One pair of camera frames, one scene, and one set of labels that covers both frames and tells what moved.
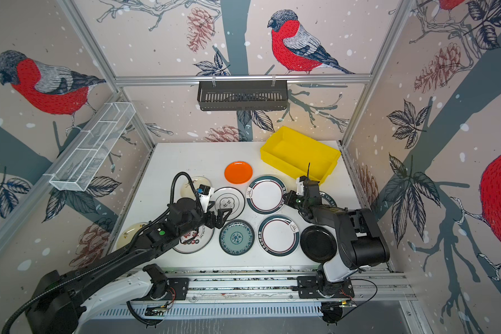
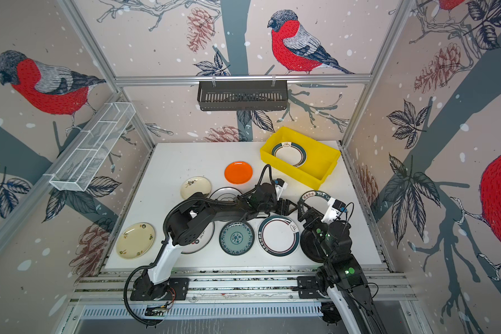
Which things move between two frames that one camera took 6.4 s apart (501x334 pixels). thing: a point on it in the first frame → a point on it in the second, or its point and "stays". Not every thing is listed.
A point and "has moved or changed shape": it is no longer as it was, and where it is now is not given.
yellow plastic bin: x=300 y=156 stays
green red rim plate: x=278 y=235 stays
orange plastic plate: x=238 y=172 stays
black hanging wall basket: x=242 y=94 stays
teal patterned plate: x=236 y=237 stays
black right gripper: x=291 y=200 → x=312 y=214
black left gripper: x=220 y=221 → x=287 y=212
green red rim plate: x=265 y=195 has moved or changed shape
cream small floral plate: x=186 y=190 stays
